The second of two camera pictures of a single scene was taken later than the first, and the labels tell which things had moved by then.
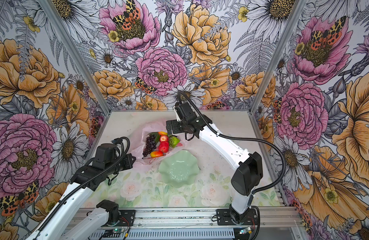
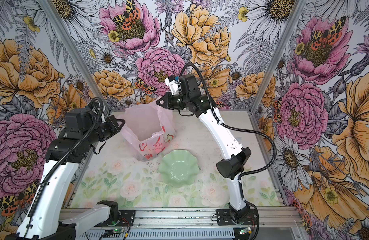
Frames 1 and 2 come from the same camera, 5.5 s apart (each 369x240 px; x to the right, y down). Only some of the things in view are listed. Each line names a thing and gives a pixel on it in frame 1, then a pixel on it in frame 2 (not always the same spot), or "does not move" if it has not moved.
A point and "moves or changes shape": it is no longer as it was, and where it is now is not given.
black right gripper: (175, 129) -> (168, 103)
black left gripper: (128, 163) -> (112, 121)
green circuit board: (247, 230) does not move
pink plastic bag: (153, 141) moves or changes shape
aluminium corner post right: (279, 54) does not move
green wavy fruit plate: (179, 169) does not move
